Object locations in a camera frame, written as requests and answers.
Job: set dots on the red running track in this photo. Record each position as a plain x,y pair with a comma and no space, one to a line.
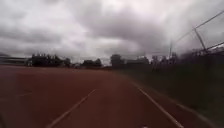
113,106

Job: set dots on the row of dark trees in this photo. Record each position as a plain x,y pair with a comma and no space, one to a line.
45,60

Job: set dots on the grey kerb strip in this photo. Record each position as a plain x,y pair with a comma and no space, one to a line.
196,115

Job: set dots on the long low building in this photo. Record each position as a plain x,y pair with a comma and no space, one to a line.
13,60

